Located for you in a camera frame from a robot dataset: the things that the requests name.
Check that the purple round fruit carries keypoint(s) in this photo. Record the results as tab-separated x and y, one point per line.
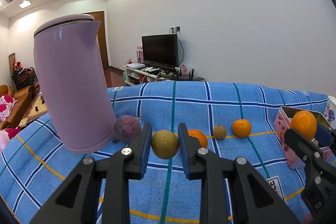
126	128

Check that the brown leather sofa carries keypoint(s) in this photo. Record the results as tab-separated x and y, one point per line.
18	98

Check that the blue checkered blanket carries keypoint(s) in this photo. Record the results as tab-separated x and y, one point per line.
210	103

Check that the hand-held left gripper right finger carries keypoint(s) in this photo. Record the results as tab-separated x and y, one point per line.
183	153

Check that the orange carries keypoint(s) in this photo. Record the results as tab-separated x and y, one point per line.
303	124
200	137
241	128

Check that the white wall socket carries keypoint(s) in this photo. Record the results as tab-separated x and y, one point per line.
175	29

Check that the purple electric kettle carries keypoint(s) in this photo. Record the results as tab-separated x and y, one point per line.
71	82

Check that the square ceiling light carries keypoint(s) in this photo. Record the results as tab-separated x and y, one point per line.
25	4

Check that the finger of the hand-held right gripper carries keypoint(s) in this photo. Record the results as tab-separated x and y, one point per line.
302	144
325	136

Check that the black television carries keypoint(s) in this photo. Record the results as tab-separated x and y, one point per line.
160	49

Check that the pale yellow round fruit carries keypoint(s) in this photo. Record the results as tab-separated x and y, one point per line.
165	144

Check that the wooden coffee table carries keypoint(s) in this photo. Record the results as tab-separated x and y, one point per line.
36	108

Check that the brown wooden door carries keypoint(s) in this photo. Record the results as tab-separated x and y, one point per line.
102	50

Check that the pink tin box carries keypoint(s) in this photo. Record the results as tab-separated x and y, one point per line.
282	121

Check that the white set-top box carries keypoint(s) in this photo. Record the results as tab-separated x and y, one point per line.
135	65

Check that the pink gift box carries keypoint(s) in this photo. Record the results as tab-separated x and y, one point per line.
139	54

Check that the dark stacked chairs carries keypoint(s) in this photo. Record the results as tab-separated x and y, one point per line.
23	77

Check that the white television stand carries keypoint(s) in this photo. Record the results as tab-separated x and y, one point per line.
128	77

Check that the small brown round fruit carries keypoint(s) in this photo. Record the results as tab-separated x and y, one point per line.
220	132

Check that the pink floral cushion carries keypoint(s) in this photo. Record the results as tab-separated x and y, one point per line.
9	134
6	106

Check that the white printed mug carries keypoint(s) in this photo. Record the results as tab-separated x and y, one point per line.
332	108

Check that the black router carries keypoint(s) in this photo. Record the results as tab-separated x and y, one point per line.
183	76

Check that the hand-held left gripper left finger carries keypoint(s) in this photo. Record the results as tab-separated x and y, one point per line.
147	153

